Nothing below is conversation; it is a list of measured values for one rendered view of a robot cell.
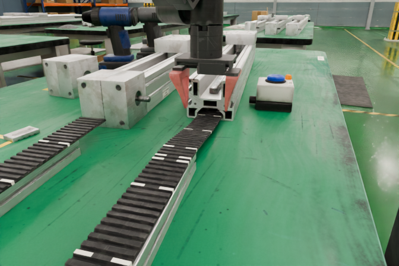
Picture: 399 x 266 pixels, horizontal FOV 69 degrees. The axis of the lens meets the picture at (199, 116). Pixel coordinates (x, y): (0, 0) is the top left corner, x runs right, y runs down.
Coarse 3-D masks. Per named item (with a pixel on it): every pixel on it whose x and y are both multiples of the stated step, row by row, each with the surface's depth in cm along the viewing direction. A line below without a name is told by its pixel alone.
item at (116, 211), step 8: (112, 208) 29; (120, 208) 29; (128, 208) 29; (136, 208) 29; (112, 216) 28; (120, 216) 28; (128, 216) 28; (136, 216) 28; (144, 216) 28; (152, 216) 28; (144, 224) 27; (152, 224) 27
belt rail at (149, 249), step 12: (192, 168) 40; (180, 180) 34; (180, 192) 35; (168, 204) 30; (168, 216) 31; (156, 228) 27; (168, 228) 31; (156, 240) 28; (144, 252) 25; (156, 252) 28; (144, 264) 25
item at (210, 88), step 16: (224, 48) 100; (240, 64) 73; (192, 80) 59; (208, 80) 68; (224, 80) 57; (240, 80) 69; (192, 96) 60; (208, 96) 61; (224, 96) 59; (240, 96) 73; (192, 112) 64; (224, 112) 60
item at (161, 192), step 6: (132, 186) 33; (138, 186) 32; (144, 186) 32; (150, 186) 32; (156, 186) 32; (162, 186) 32; (126, 192) 32; (132, 192) 32; (138, 192) 31; (144, 192) 31; (150, 192) 31; (156, 192) 31; (162, 192) 31; (168, 192) 32; (162, 198) 31; (168, 198) 31
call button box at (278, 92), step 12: (264, 84) 64; (276, 84) 64; (288, 84) 64; (252, 96) 69; (264, 96) 65; (276, 96) 64; (288, 96) 63; (264, 108) 66; (276, 108) 65; (288, 108) 64
